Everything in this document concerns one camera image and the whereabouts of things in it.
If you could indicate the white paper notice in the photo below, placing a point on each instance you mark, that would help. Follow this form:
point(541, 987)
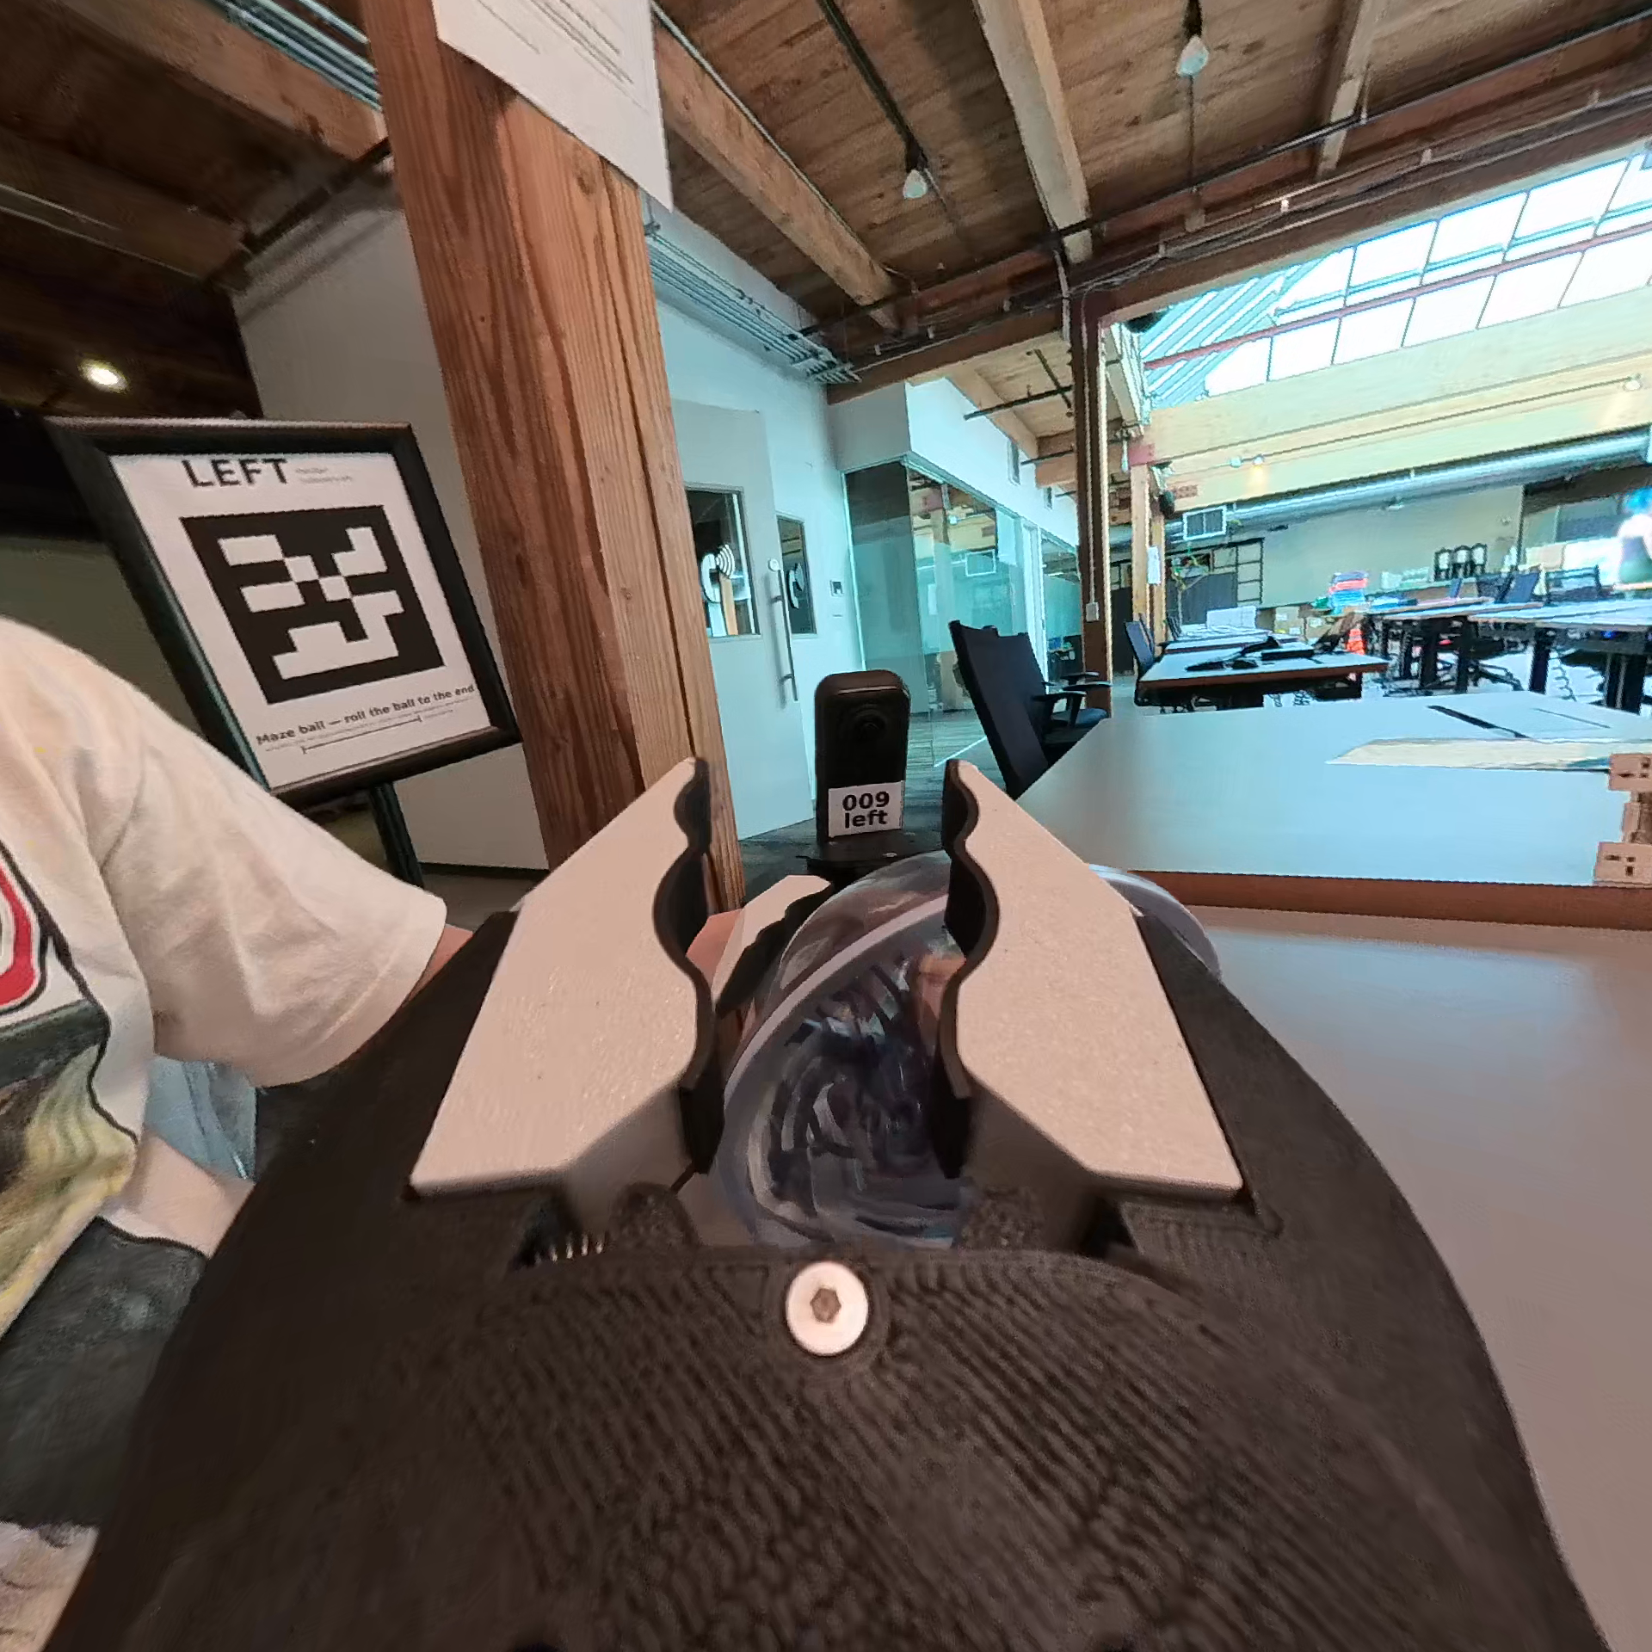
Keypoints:
point(569, 78)

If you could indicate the white pendant lamp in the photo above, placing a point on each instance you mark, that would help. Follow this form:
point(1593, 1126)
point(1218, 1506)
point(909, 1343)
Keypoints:
point(1192, 52)
point(915, 182)

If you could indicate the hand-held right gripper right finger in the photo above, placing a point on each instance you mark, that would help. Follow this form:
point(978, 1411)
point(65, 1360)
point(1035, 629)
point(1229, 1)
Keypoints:
point(1084, 1034)

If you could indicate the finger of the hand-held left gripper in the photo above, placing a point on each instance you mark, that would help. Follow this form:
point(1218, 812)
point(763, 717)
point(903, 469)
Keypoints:
point(767, 930)

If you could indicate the black office chair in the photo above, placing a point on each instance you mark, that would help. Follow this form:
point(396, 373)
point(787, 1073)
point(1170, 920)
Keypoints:
point(1019, 698)

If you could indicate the grey desk with wood edge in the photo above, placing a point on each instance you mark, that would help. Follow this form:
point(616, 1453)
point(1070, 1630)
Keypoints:
point(1290, 802)

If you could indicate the black framed marker sign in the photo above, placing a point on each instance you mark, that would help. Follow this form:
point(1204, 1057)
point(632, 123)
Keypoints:
point(309, 607)

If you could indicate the printed white shirt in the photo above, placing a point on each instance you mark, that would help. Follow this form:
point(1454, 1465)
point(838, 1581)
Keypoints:
point(156, 930)

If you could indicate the clear plastic maze ball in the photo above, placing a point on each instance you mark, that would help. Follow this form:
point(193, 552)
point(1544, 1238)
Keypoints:
point(838, 1071)

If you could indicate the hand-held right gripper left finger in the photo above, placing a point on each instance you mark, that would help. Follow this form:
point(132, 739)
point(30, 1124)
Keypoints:
point(569, 1034)

